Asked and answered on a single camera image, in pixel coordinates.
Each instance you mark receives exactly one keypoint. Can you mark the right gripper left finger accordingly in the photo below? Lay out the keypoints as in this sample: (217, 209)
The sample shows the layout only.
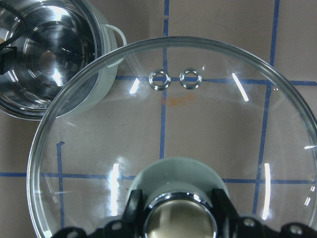
(128, 225)

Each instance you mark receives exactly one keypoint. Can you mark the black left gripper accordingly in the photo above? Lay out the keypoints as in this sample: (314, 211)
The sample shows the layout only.
(8, 56)

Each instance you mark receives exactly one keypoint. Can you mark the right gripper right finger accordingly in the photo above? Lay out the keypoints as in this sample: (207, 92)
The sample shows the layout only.
(229, 224)

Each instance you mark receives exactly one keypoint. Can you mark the glass pot lid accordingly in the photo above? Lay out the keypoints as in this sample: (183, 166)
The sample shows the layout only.
(175, 117)

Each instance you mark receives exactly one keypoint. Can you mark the pale green electric pot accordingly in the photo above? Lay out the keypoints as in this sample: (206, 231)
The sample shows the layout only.
(55, 39)

